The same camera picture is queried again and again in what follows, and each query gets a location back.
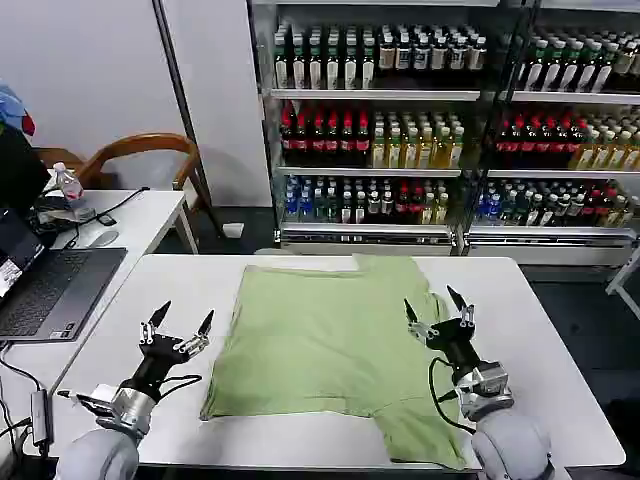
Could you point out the wooden armchair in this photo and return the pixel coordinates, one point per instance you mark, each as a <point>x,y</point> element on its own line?
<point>150,141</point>

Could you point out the grey adapter hub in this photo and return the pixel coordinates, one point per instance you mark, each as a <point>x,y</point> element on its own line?
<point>41,417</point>

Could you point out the grey computer mouse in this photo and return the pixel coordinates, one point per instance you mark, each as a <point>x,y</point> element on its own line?
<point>105,238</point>

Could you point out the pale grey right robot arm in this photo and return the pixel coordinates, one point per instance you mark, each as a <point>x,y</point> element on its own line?
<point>505,440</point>

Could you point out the blue cloth bundle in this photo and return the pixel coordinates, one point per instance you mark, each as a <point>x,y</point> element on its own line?
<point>12,107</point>

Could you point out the white side desk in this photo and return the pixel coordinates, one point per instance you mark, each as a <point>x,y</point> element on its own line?
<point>150,212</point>

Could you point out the steel shelf of drink bottles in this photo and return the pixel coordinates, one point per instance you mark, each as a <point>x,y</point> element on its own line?
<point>565,140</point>
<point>370,125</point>

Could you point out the slanted metal pole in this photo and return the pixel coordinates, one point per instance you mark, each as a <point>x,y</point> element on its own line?
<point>185,115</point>

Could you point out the dark grey laptop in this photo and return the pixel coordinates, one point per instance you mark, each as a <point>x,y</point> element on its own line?
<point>60,285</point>

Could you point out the light green shirt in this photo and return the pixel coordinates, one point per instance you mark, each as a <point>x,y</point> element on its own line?
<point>320,340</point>

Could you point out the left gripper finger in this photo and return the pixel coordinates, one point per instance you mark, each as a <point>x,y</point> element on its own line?
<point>152,325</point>
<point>197,340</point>

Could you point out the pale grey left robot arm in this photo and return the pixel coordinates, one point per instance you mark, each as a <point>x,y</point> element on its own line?
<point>100,450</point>

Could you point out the black monitor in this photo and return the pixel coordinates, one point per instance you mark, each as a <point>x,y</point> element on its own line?
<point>17,170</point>

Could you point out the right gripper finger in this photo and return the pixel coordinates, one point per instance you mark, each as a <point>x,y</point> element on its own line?
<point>465,312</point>
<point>419,327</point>

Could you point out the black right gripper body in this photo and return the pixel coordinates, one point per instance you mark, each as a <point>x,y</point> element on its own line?
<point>456,345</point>

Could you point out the grey crumpled pouch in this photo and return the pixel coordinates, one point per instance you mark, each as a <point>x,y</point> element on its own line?
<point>60,210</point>

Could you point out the small white floor box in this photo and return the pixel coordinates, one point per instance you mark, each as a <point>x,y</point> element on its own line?
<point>233,230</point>

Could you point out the white table frame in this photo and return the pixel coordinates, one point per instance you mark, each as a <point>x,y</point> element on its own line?
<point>625,287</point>

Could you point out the clear plastic water bottle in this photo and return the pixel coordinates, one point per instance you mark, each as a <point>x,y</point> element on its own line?
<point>69,182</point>

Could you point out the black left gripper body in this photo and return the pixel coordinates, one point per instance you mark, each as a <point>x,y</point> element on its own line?
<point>157,357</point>

